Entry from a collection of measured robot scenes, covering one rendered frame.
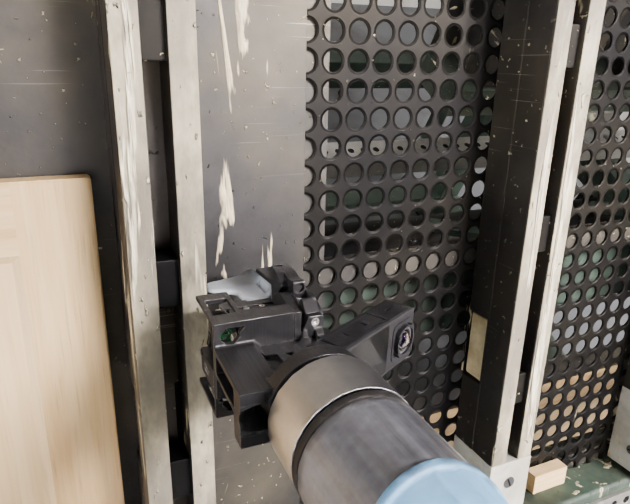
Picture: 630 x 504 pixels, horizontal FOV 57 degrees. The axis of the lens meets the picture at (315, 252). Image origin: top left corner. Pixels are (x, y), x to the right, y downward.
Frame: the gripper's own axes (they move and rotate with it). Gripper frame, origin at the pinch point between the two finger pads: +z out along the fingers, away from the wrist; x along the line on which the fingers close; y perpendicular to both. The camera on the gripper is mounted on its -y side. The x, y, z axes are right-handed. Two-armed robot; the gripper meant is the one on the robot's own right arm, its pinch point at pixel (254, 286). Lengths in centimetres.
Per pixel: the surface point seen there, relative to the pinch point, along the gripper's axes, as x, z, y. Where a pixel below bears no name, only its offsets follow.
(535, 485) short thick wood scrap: 36, 1, -41
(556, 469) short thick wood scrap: 35, 1, -45
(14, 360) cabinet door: 3.9, 0.5, 20.2
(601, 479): 38, 0, -53
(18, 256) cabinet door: -4.9, 0.3, 18.8
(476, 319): 8.5, 1.4, -27.4
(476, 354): 12.8, 0.7, -27.5
